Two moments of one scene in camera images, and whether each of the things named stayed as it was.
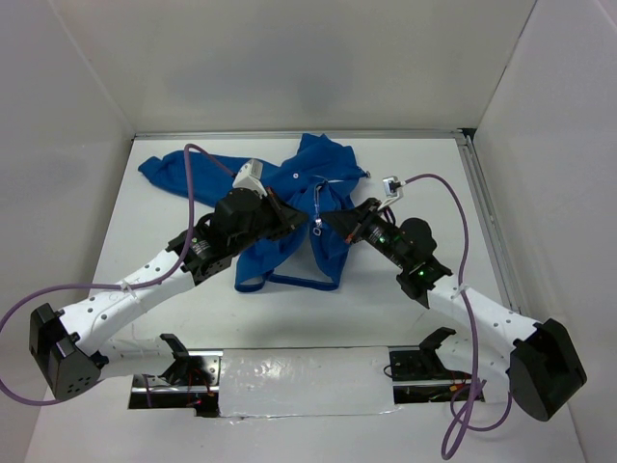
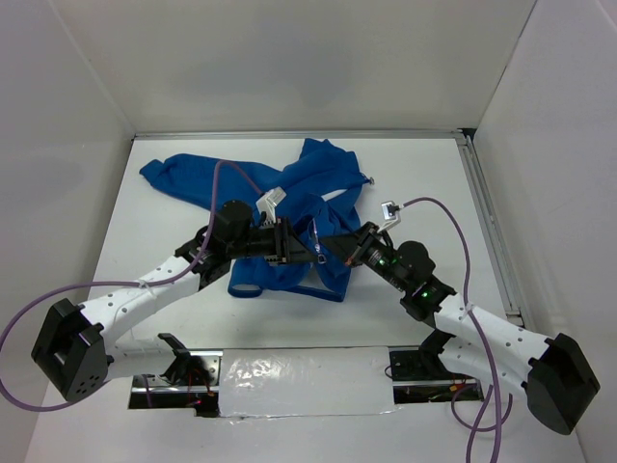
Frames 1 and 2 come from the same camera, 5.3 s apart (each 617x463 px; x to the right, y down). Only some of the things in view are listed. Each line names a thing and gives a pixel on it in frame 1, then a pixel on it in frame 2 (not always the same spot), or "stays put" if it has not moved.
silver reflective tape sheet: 310,381 stays put
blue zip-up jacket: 312,175 stays put
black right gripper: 354,223 -> 344,246
